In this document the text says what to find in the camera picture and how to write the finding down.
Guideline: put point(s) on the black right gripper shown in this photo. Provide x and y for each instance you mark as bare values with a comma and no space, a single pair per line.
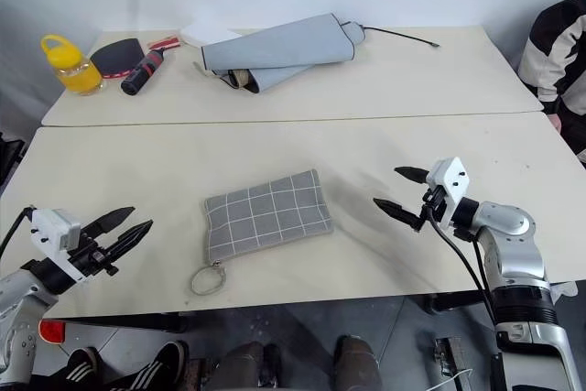
437,203

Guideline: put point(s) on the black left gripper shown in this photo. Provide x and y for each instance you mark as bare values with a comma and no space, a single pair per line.
94,256

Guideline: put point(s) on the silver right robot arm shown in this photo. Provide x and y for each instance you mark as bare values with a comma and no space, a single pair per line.
517,249

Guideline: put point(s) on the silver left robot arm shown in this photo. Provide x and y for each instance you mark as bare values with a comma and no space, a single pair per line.
20,299

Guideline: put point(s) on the grey checked fabric pouch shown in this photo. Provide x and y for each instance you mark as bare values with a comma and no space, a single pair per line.
270,217

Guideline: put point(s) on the red light block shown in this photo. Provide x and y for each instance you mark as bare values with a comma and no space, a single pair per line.
51,331

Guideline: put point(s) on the black shoe with white stripes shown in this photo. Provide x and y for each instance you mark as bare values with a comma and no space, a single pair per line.
80,370
153,368

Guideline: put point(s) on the black red cylindrical bottle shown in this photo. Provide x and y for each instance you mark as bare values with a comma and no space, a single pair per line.
142,71

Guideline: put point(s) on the yellow-lidded jar of orange liquid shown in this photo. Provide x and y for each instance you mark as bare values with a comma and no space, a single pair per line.
75,68

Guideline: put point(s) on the black red table tennis paddle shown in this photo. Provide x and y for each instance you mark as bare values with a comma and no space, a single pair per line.
116,54

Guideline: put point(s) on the dark rounded shape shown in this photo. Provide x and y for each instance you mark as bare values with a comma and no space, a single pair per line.
245,368
357,363

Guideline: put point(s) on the brown roll inside grey mat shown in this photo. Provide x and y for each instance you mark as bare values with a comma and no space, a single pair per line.
240,78

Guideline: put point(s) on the red white flat packet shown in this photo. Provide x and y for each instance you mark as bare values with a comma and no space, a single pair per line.
166,41

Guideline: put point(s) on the person in black white jacket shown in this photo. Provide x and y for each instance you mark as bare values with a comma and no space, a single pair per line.
561,57

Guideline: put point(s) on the white paper sheet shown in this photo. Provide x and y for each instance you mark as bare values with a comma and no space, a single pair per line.
208,33

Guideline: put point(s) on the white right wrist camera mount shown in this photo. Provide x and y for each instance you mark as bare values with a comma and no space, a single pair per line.
451,180

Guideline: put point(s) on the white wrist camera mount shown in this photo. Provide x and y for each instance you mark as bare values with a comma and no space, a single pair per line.
52,226
451,180

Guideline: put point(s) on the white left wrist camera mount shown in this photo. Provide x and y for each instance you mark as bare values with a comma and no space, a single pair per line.
52,226

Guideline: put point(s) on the black table frame bar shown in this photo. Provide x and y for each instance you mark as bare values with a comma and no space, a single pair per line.
453,303

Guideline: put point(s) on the metal floor bracket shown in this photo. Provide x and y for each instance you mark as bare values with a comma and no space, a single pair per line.
451,359

